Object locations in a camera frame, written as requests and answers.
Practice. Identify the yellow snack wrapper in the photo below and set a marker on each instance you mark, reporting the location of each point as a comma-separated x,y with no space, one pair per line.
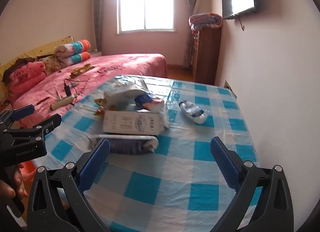
100,102

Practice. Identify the dark cloth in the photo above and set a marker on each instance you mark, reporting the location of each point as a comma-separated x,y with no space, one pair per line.
17,63

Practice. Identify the crumpled white blue packet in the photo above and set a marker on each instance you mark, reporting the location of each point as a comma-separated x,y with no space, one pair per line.
193,112

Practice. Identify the pink lettered folded blanket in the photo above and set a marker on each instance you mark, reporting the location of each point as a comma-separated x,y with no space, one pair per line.
25,77

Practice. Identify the brown wooden cabinet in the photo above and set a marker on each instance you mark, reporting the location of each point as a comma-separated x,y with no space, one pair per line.
207,54

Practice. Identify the window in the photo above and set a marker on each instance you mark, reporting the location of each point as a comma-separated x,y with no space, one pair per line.
145,7

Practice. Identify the gold brown cloth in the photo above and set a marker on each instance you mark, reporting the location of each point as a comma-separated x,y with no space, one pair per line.
81,70

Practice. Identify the folded pink grey quilt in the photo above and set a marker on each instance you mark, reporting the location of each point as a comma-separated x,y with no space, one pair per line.
206,20

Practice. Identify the blue orange snack packet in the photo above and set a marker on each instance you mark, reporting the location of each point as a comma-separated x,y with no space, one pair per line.
150,102

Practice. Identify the folded teal orange quilt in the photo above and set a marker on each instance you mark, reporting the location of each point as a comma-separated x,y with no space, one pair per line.
75,49

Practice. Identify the grey curtain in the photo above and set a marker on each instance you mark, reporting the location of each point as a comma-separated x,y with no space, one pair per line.
98,22
191,9

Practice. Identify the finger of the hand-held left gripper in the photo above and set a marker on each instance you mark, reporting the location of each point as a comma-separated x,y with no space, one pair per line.
23,112
50,123

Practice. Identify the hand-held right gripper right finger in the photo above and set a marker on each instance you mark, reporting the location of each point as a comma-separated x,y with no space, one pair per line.
225,164

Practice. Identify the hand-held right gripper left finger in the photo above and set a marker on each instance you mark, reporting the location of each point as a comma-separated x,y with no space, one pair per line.
96,164

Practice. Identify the person's left hand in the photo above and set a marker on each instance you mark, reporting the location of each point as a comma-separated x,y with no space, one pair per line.
21,179

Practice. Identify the yellow headboard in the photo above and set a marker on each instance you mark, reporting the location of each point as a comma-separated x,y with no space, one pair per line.
42,48

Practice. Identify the dark blue packet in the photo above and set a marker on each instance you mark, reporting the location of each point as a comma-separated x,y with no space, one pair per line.
130,145

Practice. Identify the orange plastic bin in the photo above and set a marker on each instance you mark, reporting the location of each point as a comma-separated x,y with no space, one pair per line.
28,169

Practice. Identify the blue checkered tablecloth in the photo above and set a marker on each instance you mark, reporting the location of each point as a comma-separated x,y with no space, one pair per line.
175,172

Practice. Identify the beige floral pillow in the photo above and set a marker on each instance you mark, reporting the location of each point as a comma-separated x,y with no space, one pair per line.
51,64

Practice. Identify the white milk carton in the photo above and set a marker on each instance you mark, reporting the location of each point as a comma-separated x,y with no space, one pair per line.
130,122

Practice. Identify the white power strip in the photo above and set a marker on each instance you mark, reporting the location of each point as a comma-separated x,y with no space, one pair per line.
62,102

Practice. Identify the large white powder bag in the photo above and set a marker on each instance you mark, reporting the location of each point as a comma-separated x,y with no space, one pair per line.
120,94

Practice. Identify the brown board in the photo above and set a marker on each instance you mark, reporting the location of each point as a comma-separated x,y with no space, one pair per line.
228,85

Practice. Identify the black charger plug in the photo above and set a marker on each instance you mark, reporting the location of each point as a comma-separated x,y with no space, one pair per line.
67,90

